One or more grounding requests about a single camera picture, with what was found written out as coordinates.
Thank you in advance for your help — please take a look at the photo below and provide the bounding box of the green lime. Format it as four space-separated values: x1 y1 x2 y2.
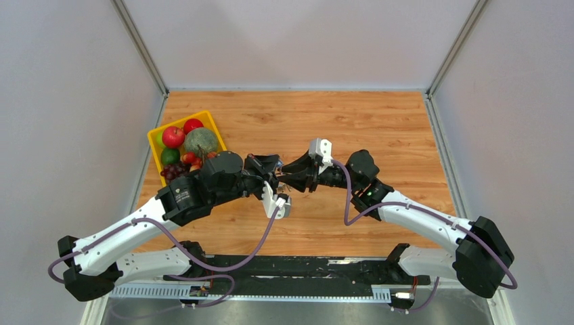
160 148 180 166

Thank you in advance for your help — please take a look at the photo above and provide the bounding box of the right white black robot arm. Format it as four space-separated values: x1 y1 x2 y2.
279 150 518 298

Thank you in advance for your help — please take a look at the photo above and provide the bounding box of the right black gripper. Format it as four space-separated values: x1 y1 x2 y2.
278 148 361 193

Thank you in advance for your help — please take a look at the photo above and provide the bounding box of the silver keyring with keys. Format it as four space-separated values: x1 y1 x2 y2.
275 166 292 194

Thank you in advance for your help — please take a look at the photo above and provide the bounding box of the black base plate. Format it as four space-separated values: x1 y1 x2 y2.
162 254 431 298

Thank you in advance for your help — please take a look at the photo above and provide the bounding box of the red cherry cluster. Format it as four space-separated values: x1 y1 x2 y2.
180 151 217 172

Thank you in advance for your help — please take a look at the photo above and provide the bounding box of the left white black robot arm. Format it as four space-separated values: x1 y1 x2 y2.
48 151 290 301

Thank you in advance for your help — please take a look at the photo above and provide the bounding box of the red apple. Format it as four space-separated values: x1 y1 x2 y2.
161 126 185 148
183 118 204 135

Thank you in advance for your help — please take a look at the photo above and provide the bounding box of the yellow plastic tray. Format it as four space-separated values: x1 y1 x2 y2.
147 110 227 174

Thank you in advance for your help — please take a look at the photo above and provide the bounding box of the grey slotted cable duct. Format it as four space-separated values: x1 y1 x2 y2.
108 282 391 303

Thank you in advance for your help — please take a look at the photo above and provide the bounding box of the purple grape bunch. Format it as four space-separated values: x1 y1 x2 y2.
160 162 191 183

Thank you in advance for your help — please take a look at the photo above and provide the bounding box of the green netted melon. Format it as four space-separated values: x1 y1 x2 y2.
183 127 219 155

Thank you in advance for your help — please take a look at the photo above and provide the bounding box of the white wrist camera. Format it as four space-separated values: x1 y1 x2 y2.
308 138 333 173
261 181 292 219

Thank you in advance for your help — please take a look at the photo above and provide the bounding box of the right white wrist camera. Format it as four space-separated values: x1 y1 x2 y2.
308 138 333 173

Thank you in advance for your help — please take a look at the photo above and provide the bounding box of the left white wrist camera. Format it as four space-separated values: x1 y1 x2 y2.
261 181 292 219

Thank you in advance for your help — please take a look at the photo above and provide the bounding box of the light green apple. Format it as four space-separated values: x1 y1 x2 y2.
155 130 166 150

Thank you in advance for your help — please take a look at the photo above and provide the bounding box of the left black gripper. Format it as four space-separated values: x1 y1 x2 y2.
211 154 280 207

